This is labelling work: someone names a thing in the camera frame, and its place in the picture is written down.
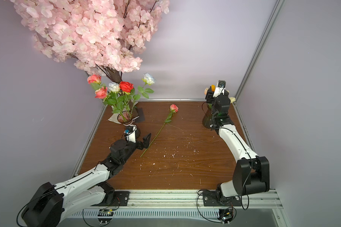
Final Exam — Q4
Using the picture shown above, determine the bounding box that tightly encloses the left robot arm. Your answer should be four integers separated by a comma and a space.
16, 133, 151, 227

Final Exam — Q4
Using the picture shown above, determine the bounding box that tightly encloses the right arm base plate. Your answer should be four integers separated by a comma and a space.
198, 190, 241, 207

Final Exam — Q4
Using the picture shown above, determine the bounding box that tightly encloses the beige paper sheet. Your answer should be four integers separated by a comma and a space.
108, 114, 120, 124

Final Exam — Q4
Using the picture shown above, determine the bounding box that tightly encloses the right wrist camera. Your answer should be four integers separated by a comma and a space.
213, 80, 226, 98

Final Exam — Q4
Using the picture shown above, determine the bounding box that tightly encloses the dark glass vase right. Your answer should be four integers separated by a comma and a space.
202, 103, 213, 129

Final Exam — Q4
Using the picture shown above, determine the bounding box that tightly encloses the red rose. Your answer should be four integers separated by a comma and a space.
118, 81, 140, 118

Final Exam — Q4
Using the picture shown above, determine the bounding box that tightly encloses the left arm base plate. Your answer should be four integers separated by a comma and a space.
92, 191, 130, 207

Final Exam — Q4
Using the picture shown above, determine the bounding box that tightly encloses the controller board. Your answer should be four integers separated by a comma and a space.
217, 207, 237, 225
97, 209, 114, 227

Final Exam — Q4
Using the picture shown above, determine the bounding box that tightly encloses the white rose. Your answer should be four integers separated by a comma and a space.
130, 73, 156, 112
107, 82, 128, 121

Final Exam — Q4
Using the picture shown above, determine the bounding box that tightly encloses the aluminium front rail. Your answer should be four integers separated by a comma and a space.
63, 190, 283, 213

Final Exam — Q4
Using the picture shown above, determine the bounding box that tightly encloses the dark glass vase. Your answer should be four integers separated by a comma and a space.
117, 111, 141, 134
202, 103, 213, 129

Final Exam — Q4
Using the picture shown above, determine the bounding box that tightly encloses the left controller board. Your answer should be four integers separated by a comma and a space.
97, 209, 114, 227

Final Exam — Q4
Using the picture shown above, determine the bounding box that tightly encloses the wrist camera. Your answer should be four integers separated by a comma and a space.
213, 80, 226, 98
124, 125, 137, 143

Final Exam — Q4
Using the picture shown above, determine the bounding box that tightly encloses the tree base plate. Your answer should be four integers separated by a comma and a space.
135, 108, 145, 123

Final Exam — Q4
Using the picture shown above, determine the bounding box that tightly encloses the pink cherry blossom tree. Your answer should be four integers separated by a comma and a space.
13, 0, 170, 83

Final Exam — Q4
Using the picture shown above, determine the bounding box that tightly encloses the right controller board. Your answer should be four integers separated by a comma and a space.
217, 207, 237, 225

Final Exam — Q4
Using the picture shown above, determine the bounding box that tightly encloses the pink orange rose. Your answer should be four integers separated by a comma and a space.
87, 74, 102, 91

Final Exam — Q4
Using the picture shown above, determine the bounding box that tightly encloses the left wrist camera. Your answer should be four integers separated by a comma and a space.
124, 125, 137, 143

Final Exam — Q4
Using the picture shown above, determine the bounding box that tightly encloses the white tulip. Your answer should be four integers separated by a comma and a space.
229, 97, 236, 104

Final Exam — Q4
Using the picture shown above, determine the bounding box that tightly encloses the dark glass vase left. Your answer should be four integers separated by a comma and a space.
117, 111, 141, 134

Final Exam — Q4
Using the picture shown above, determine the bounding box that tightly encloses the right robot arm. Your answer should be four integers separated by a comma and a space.
205, 87, 270, 199

